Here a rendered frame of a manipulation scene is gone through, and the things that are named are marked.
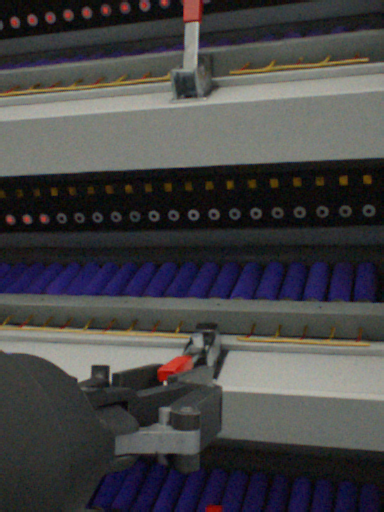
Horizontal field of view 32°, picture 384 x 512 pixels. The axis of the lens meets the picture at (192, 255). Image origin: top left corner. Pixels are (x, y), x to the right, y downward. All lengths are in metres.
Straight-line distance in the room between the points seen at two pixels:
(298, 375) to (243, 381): 0.04
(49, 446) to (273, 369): 0.30
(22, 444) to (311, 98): 0.32
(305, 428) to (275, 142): 0.20
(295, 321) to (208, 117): 0.17
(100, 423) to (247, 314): 0.28
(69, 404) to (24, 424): 0.05
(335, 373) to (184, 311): 0.13
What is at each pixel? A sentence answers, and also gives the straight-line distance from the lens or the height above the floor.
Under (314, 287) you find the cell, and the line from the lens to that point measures 0.56.
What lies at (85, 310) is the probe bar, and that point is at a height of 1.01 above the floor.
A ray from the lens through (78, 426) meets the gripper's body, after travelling 0.26.
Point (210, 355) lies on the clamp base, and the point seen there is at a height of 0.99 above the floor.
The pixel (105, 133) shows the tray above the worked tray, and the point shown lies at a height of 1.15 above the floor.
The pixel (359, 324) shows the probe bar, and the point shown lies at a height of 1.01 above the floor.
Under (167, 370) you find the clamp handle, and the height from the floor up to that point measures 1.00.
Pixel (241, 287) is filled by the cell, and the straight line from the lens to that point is 0.58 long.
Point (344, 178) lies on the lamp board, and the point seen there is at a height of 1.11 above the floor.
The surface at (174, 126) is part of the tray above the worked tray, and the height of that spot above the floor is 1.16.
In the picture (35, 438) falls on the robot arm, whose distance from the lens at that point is 0.22.
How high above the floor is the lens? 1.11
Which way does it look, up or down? 6 degrees down
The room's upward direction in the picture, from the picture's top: 2 degrees counter-clockwise
